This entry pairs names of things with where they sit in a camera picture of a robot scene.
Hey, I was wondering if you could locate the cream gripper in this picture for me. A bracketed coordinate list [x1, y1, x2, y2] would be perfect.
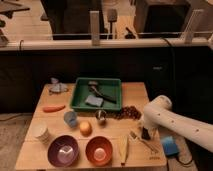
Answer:
[139, 117, 157, 138]

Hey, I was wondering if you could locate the black eraser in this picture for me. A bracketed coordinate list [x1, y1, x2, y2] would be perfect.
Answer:
[141, 128, 151, 140]

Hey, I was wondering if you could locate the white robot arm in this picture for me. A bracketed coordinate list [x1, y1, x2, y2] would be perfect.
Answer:
[141, 95, 213, 153]

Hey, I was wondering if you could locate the orange bowl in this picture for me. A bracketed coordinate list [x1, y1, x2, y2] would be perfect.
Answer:
[85, 136, 113, 166]

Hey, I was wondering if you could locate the purple bowl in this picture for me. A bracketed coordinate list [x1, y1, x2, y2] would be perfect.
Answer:
[47, 135, 79, 167]

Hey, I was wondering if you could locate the metal fork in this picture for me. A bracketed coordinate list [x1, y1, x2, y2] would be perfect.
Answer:
[130, 131, 159, 154]

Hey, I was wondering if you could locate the blue object on floor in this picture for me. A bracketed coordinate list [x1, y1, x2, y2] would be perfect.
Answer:
[161, 136, 179, 156]

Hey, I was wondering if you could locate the dark grape bunch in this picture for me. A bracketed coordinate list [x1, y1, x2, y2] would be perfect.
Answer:
[114, 106, 142, 120]

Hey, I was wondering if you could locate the yellow banana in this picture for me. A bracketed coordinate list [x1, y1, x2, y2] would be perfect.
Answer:
[118, 135, 128, 166]

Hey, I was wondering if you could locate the small metal cup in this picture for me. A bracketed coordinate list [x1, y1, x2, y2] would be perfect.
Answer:
[95, 110, 106, 125]

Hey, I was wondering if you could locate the yellow orange fruit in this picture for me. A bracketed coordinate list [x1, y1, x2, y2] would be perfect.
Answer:
[79, 121, 92, 136]

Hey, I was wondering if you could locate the green plastic tray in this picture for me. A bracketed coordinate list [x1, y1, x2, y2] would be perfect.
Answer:
[70, 77, 122, 112]

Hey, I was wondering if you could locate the dark brush in tray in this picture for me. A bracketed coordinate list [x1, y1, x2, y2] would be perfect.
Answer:
[88, 81, 116, 103]

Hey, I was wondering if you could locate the blue cup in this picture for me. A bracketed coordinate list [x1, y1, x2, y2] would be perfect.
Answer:
[64, 111, 77, 128]

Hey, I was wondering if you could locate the blue grey crumpled cloth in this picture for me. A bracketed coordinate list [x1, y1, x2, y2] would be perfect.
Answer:
[49, 78, 68, 94]

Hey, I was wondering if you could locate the white paper cup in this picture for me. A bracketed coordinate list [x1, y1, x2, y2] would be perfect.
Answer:
[32, 122, 51, 143]

